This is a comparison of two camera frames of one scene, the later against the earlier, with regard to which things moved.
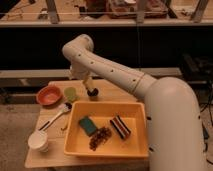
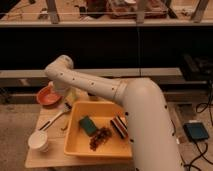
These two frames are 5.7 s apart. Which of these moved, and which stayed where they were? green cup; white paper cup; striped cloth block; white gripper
Moved: white gripper
Stayed: white paper cup; green cup; striped cloth block
